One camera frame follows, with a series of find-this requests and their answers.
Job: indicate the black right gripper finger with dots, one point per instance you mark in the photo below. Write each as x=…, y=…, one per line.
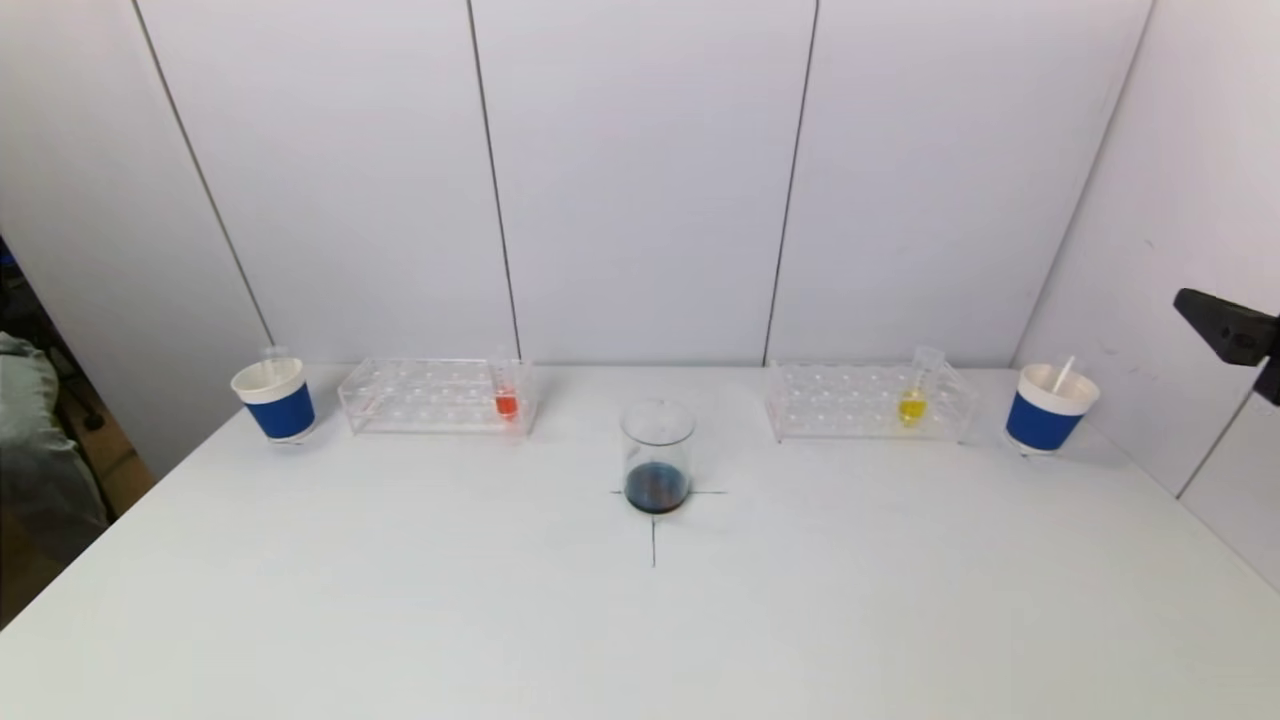
x=1235, y=328

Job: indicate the test tube with red pigment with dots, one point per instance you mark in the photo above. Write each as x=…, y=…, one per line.
x=507, y=404
x=1062, y=375

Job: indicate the blue pigment test tube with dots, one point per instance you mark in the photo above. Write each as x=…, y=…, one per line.
x=272, y=355

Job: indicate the test tube with yellow pigment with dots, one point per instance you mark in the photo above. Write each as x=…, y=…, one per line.
x=911, y=408

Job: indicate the clear acrylic test tube rack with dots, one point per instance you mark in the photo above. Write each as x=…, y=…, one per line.
x=860, y=405
x=430, y=402

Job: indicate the clear glass beaker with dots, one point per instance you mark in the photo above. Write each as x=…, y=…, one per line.
x=657, y=480

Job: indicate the blue white paper cup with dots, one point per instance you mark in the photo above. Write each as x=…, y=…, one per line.
x=1045, y=420
x=282, y=415

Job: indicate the person in grey clothes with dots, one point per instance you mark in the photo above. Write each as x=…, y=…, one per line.
x=40, y=450

